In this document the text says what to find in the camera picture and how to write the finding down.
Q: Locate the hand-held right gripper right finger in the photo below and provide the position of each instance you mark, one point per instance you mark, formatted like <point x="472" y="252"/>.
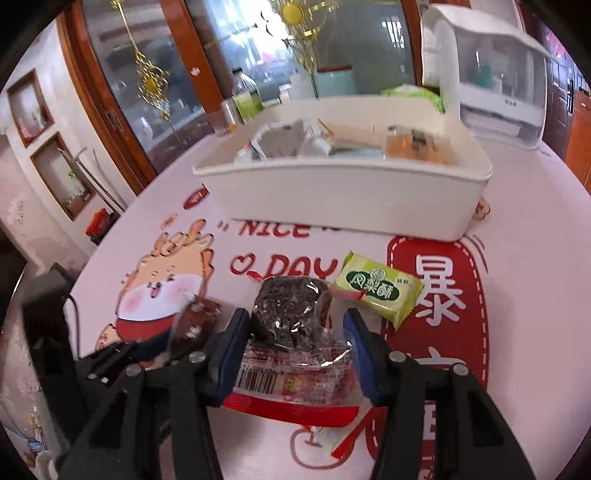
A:
<point x="359" y="355"/>

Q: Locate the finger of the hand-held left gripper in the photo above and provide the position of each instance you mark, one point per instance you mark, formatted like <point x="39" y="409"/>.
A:
<point x="147" y="348"/>

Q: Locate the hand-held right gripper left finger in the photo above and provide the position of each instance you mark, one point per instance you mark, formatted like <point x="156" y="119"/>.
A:
<point x="231" y="353"/>

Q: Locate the brown snack packet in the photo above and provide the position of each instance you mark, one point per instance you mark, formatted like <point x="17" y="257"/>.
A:
<point x="196" y="323"/>

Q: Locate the dark snack bag red label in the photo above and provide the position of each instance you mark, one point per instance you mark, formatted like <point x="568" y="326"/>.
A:
<point x="286" y="314"/>

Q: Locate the white plastic tray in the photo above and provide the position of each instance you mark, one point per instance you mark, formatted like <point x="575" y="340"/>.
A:
<point x="351" y="194"/>

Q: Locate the green snack packet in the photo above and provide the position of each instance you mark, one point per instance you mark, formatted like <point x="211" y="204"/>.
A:
<point x="378" y="290"/>

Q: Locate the red dustpan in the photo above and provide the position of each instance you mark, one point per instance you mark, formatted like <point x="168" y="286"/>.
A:
<point x="101" y="224"/>

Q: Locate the silver white snack packet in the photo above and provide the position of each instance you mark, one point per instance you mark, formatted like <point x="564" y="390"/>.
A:
<point x="281" y="138"/>

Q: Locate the small glass cup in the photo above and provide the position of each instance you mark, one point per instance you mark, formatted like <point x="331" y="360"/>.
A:
<point x="220" y="123"/>

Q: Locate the silver drink can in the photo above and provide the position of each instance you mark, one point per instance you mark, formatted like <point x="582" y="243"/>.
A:
<point x="230" y="113"/>

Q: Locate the glass bottle with green label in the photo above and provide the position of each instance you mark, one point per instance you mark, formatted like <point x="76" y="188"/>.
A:
<point x="247" y="99"/>

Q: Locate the white plastic bottle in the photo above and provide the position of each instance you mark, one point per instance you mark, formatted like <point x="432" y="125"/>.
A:
<point x="286" y="95"/>

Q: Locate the green tissue pack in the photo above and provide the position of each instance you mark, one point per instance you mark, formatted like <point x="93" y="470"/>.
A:
<point x="413" y="94"/>

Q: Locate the mint container with brown lid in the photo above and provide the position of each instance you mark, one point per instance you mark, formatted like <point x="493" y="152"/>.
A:
<point x="334" y="82"/>

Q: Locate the wooden framed glass door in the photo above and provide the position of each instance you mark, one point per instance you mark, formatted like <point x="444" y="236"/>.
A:
<point x="184" y="69"/>

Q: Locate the clear white storage cabinet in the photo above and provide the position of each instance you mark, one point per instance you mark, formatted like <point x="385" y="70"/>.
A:
<point x="498" y="92"/>

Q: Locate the wooden cabinet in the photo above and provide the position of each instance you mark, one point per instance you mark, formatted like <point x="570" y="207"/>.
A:
<point x="579" y="138"/>

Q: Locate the dark brown entrance door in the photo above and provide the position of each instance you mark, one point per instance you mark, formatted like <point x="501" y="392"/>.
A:
<point x="561" y="92"/>

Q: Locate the white quilted cloth cover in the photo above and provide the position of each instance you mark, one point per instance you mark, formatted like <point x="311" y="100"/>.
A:
<point x="461" y="21"/>

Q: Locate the red door decoration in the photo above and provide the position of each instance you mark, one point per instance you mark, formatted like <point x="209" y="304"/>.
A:
<point x="556" y="46"/>

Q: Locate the large wall niche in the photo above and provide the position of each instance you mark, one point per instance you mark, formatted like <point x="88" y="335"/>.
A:
<point x="62" y="177"/>

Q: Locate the small wall niche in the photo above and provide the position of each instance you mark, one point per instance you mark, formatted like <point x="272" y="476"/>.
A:
<point x="30" y="108"/>

